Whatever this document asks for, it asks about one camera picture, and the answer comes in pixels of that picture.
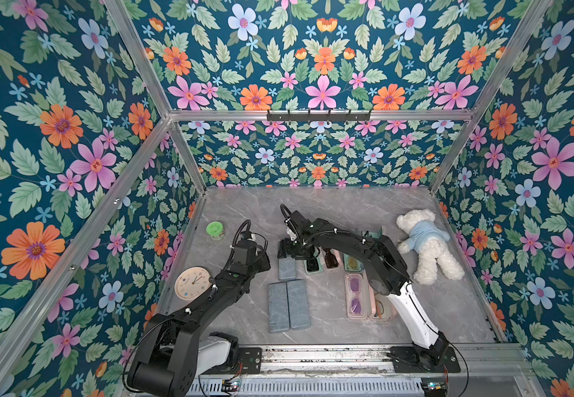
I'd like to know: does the grey case with black glasses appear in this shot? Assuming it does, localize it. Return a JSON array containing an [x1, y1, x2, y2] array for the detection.
[[305, 258, 323, 275]]

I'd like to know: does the pink case with brown glasses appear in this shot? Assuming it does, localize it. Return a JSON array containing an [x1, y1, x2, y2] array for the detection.
[[323, 248, 340, 270]]

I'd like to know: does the grey case with white glasses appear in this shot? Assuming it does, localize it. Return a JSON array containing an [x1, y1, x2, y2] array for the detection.
[[268, 282, 290, 333]]

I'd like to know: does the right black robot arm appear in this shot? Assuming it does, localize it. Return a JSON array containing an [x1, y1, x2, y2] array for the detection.
[[280, 204, 450, 367]]

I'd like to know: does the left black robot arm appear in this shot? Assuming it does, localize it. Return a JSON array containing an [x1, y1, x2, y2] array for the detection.
[[121, 219, 270, 396]]

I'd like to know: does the grey case with red glasses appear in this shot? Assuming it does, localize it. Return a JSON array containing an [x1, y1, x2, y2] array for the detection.
[[278, 256, 297, 281]]

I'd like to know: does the green case with olive glasses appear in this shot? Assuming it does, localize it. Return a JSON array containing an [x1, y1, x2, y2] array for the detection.
[[343, 254, 364, 273]]

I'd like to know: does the white teddy bear blue shirt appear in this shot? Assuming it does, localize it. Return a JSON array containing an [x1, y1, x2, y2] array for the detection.
[[396, 209, 464, 286]]

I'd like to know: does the black hook rack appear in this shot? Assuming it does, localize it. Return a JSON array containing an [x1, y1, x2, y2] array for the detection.
[[265, 110, 372, 123]]

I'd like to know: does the aluminium front rail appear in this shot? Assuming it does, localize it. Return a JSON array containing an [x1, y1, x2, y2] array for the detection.
[[239, 343, 535, 377]]

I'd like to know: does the green case with black glasses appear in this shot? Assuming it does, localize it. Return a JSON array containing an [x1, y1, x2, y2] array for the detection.
[[362, 229, 382, 239]]

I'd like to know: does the cream analog clock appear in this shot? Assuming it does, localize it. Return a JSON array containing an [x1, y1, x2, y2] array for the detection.
[[174, 266, 212, 302]]

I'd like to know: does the grey case with yellow glasses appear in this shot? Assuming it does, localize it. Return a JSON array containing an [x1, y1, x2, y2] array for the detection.
[[287, 280, 311, 330]]

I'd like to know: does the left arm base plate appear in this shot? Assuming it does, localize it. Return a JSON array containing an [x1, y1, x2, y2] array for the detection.
[[204, 347, 263, 375]]

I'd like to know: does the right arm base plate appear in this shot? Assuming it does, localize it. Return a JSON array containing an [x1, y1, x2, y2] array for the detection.
[[386, 346, 462, 373]]

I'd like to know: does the green lidded small jar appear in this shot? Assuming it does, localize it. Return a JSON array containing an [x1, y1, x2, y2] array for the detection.
[[206, 221, 225, 241]]

